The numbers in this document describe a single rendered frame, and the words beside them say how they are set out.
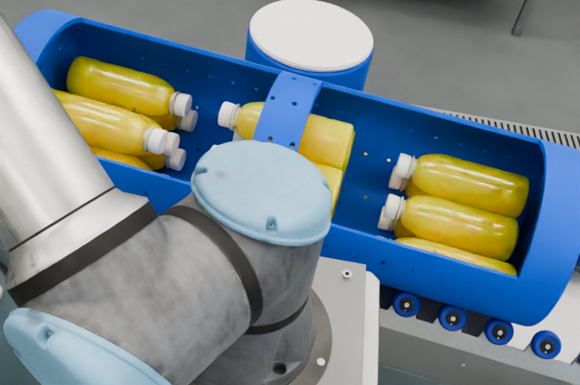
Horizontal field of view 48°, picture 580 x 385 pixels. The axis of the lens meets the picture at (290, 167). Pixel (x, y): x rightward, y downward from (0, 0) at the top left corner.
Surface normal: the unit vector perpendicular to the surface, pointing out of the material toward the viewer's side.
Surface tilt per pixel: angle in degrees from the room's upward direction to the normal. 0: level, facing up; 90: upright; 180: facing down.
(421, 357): 70
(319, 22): 0
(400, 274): 97
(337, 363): 1
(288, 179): 8
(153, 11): 0
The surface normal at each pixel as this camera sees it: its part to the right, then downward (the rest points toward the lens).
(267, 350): 0.34, 0.43
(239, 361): 0.03, 0.44
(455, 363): -0.20, 0.37
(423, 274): -0.26, 0.67
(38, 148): 0.51, -0.22
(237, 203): 0.22, -0.77
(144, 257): 0.69, -0.34
